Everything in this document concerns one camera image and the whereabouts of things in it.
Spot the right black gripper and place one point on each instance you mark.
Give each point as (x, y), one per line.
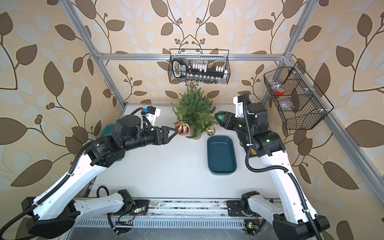
(229, 118)

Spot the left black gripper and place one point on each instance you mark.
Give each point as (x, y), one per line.
(157, 140)

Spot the green glitter ball ornament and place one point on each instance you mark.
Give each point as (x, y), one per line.
(220, 115)

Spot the gold ball ornament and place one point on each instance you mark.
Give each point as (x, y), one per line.
(210, 130)

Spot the red gold striped ornament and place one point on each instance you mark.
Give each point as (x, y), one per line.
(183, 128)

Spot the dark teal plastic tray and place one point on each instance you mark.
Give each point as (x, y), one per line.
(221, 155)

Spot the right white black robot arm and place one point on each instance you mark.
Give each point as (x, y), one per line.
(266, 153)

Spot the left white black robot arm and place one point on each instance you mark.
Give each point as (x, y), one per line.
(56, 211)

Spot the small green christmas tree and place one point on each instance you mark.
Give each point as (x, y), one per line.
(196, 110)

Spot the black flat device with label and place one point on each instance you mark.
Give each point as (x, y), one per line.
(253, 150)

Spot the red item in basket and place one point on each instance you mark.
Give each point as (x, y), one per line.
(278, 89)

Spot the black socket tool set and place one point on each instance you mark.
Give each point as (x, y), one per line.
(182, 68)

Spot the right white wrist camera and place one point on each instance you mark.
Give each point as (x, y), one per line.
(239, 102)

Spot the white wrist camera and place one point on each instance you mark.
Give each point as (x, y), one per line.
(239, 102)
(150, 114)

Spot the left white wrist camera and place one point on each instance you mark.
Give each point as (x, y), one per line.
(150, 114)

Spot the back black wire basket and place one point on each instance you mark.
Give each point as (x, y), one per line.
(199, 55)

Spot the black wire basket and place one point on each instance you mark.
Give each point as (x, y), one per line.
(304, 104)
(199, 55)

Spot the right black wire basket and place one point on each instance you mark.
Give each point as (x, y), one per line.
(304, 104)

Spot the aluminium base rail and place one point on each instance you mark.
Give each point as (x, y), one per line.
(155, 207)

